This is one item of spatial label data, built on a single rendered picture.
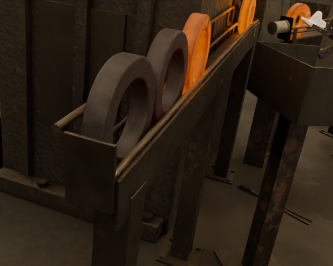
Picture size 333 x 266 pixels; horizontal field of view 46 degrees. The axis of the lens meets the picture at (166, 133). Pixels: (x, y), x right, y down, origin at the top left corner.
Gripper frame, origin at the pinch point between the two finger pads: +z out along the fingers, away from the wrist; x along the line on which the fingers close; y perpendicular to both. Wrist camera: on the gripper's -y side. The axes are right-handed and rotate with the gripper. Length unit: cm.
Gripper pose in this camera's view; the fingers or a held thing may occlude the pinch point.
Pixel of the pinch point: (303, 20)
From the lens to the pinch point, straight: 161.9
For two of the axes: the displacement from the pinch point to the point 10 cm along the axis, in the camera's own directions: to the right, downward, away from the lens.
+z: -8.5, -5.1, 1.3
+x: -3.4, 3.4, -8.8
